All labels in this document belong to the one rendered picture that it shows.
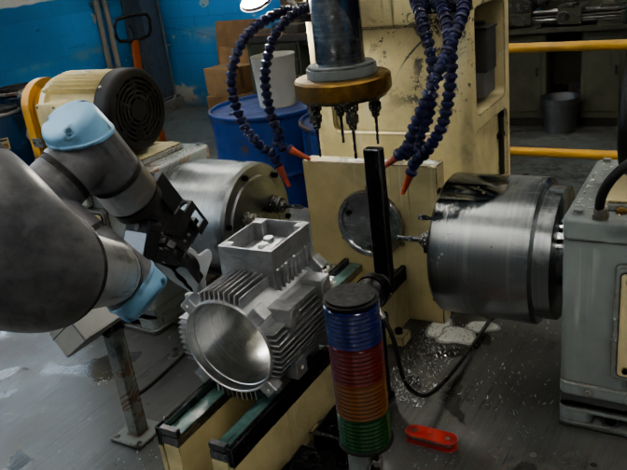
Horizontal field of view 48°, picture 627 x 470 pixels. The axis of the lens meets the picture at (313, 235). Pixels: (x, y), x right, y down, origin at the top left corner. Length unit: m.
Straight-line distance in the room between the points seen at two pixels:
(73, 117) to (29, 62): 6.81
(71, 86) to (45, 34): 6.19
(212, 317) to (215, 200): 0.32
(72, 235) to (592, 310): 0.82
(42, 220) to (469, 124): 1.10
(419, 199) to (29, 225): 1.03
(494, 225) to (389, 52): 0.50
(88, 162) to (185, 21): 7.43
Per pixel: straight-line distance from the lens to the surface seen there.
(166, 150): 1.66
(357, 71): 1.28
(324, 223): 1.53
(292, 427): 1.17
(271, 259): 1.07
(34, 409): 1.51
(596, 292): 1.12
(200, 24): 8.17
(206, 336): 1.17
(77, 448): 1.36
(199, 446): 1.15
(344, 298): 0.74
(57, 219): 0.50
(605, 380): 1.20
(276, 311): 1.05
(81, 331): 1.15
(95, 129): 0.89
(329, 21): 1.28
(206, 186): 1.44
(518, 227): 1.15
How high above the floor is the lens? 1.56
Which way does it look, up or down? 22 degrees down
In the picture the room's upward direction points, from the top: 7 degrees counter-clockwise
